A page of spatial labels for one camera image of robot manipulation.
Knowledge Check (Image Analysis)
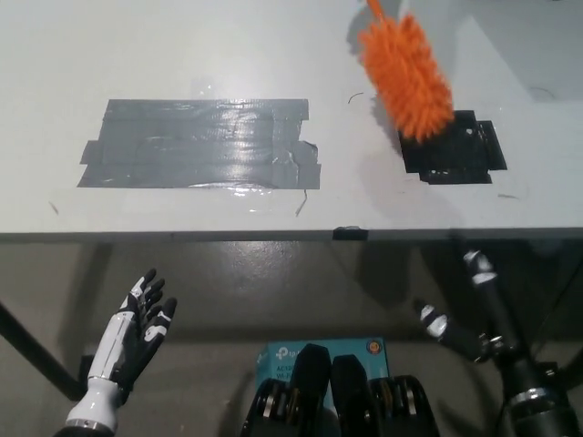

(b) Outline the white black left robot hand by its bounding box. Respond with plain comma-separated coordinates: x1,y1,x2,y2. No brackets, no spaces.
87,267,179,405

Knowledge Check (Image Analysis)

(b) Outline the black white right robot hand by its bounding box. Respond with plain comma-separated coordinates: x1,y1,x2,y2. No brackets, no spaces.
413,249,521,366

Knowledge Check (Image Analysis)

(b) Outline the orange fluffy duster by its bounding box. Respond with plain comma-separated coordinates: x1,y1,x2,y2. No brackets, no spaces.
357,0,455,143

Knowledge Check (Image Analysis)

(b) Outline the black diagonal table leg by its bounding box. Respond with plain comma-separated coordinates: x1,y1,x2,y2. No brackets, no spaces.
0,300,87,402

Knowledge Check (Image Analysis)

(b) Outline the black tape square mark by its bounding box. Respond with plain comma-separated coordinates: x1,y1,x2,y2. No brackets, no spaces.
396,108,508,186

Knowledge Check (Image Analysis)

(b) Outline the teal router box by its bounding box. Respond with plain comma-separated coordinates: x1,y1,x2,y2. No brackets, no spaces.
253,336,391,411

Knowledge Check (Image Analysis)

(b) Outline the grey duct tape patch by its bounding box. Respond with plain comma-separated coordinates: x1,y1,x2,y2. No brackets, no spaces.
76,97,322,190

